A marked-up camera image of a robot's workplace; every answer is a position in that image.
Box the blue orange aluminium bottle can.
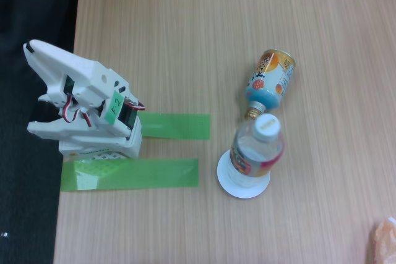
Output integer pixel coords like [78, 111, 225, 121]
[243, 49, 296, 120]

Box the clear plastic bottle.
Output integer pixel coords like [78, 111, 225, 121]
[228, 113, 285, 188]

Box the short green tape strip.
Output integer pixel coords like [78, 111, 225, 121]
[140, 113, 212, 140]

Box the long green tape strip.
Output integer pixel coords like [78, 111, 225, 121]
[61, 158, 199, 192]

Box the small white round plate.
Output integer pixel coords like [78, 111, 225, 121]
[216, 149, 272, 199]

